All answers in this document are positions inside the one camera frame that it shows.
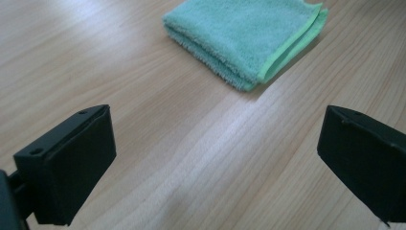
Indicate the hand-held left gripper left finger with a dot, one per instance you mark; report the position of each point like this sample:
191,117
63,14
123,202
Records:
68,166

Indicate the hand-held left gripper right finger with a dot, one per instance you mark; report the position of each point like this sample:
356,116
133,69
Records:
367,163

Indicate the green microfibre cloth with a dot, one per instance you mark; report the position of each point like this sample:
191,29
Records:
245,41

